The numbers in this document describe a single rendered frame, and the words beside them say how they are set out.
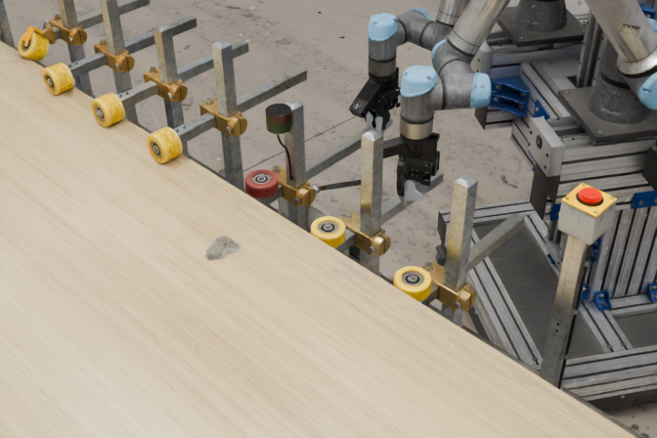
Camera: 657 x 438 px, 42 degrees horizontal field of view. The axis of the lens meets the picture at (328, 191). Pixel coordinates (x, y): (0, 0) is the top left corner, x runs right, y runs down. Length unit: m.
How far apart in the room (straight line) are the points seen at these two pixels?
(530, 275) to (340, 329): 1.30
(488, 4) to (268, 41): 2.92
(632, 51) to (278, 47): 2.99
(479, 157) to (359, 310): 2.13
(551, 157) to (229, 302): 0.86
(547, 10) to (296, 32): 2.50
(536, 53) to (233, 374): 1.38
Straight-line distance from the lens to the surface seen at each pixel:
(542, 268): 2.94
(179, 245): 1.93
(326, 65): 4.47
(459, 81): 1.86
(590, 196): 1.55
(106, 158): 2.25
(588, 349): 2.71
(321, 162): 2.22
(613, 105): 2.14
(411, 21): 2.27
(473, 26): 1.93
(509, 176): 3.70
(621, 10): 1.86
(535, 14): 2.52
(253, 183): 2.08
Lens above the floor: 2.14
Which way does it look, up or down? 37 degrees down
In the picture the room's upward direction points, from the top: 1 degrees counter-clockwise
